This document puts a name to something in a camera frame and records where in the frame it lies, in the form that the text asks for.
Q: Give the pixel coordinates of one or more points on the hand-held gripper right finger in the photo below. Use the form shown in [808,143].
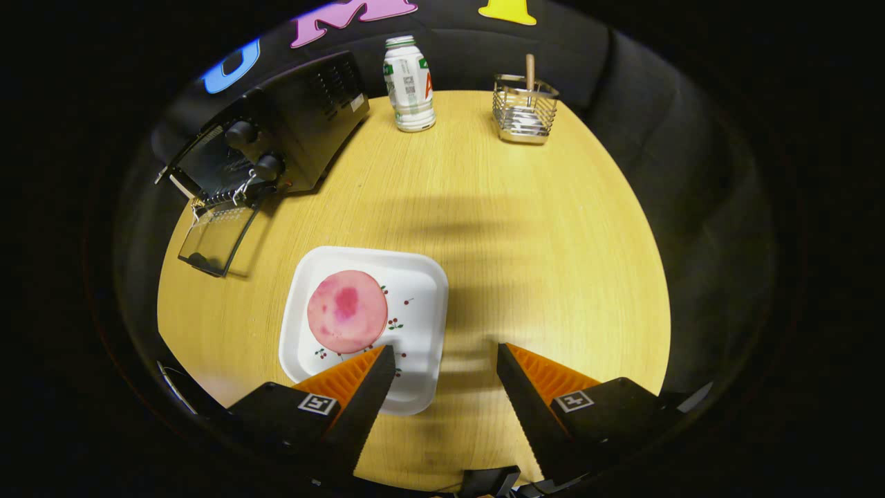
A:
[532,415]

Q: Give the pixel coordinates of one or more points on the white drink bottle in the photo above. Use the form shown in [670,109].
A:
[409,90]

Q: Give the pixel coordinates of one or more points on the black toaster oven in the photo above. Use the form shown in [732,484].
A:
[311,117]

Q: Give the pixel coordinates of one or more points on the white square plate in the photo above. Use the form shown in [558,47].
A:
[418,290]

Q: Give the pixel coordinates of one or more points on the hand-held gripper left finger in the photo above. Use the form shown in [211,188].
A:
[363,408]

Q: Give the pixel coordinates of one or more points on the pink round ham slice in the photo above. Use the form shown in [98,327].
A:
[346,311]

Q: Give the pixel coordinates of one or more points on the wooden stick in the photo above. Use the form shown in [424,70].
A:
[529,69]

